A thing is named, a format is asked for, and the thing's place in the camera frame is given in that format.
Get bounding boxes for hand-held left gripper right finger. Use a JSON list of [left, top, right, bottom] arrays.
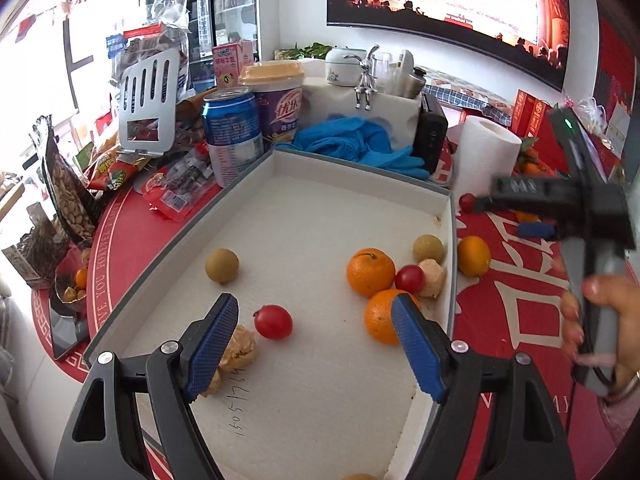
[[391, 292, 576, 480]]

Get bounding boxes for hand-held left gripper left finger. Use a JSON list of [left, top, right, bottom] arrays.
[[52, 292, 241, 480]]

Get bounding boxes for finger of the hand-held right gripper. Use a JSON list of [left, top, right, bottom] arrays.
[[474, 194, 557, 217], [516, 221, 558, 242]]

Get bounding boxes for tan lumpy peeled fruit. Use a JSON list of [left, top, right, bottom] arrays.
[[197, 324, 258, 398], [417, 258, 447, 300]]

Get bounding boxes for brown longan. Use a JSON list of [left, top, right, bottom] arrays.
[[412, 234, 445, 264], [204, 248, 240, 286]]

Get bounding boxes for grey shallow cardboard box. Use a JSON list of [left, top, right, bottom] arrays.
[[82, 147, 458, 480]]

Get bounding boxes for glossy bowl of small fruits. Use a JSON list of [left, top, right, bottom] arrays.
[[52, 240, 95, 318]]

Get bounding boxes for person's right hand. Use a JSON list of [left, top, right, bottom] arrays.
[[559, 271, 640, 401]]

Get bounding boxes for pile of leafy oranges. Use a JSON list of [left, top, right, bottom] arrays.
[[516, 139, 558, 178]]

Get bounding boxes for white paper towel roll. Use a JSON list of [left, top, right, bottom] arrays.
[[451, 115, 523, 202]]

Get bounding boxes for plastic wrapped gift basket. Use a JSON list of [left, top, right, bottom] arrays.
[[575, 96, 628, 158]]

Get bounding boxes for stack of red gift boxes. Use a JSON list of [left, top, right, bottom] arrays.
[[510, 88, 555, 139]]

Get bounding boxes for black box device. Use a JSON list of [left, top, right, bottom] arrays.
[[413, 94, 450, 175]]

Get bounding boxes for checked cloth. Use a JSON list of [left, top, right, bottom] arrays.
[[425, 66, 517, 112]]

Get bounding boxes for black flat tray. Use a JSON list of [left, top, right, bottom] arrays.
[[47, 310, 92, 361]]

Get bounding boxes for steel thermos bottle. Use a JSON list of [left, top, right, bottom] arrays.
[[402, 66, 428, 101]]

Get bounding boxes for blue rubber gloves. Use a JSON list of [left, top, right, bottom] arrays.
[[291, 116, 432, 182]]

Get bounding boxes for white plastic bottle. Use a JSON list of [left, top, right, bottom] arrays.
[[395, 50, 417, 97]]

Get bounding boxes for clear glass cup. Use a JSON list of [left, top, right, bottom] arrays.
[[372, 52, 401, 95]]

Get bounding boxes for silver figurine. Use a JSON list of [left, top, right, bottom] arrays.
[[344, 44, 382, 112]]

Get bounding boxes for green and red snack packet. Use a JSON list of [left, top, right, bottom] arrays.
[[86, 152, 151, 192]]

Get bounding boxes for dark snack bag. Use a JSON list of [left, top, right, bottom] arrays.
[[1, 215, 68, 290]]

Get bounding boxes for bag of pistachios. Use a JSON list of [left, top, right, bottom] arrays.
[[29, 116, 105, 245]]

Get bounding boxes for blue drink can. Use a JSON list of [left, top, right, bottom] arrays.
[[201, 86, 265, 189]]

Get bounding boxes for white lidded pot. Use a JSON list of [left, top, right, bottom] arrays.
[[325, 46, 370, 87]]

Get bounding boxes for silver slotted spatula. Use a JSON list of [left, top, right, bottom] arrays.
[[116, 48, 181, 157]]

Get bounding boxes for purple cup with yellow lid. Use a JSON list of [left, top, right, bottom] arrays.
[[239, 60, 307, 150]]

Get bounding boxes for green potted plant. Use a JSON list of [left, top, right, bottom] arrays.
[[274, 42, 335, 62]]

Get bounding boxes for pink milk carton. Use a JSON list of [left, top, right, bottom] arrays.
[[211, 41, 256, 90]]

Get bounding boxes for clear printed snack bag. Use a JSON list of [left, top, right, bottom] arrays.
[[106, 0, 193, 91]]

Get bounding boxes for glass door cabinet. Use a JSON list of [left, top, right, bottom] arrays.
[[190, 0, 260, 61]]

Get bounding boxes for silver bracelet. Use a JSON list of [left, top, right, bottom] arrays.
[[606, 369, 640, 405]]

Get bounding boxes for wall television screen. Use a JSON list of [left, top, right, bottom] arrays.
[[326, 0, 572, 93]]

